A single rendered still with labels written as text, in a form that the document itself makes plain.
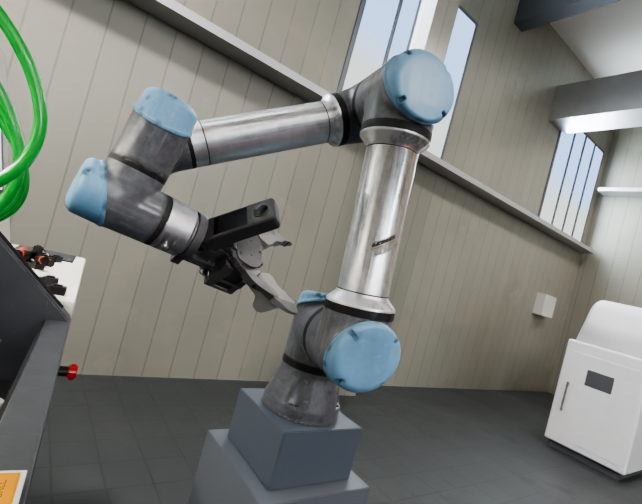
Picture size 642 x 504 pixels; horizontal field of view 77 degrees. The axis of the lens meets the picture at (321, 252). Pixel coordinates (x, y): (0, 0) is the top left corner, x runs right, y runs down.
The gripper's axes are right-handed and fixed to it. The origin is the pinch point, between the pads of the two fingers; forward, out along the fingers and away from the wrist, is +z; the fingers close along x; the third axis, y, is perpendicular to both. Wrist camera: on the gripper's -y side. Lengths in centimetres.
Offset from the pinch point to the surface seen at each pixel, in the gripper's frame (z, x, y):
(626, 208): 684, -377, -101
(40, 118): -41.2, -2.9, -2.0
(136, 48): -21, -246, 111
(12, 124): -43.6, -7.7, 5.1
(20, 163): -40.8, 1.2, 1.8
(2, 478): -32.1, 32.3, 2.3
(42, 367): -28.2, 14.6, 22.4
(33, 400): -29.3, 21.7, 15.0
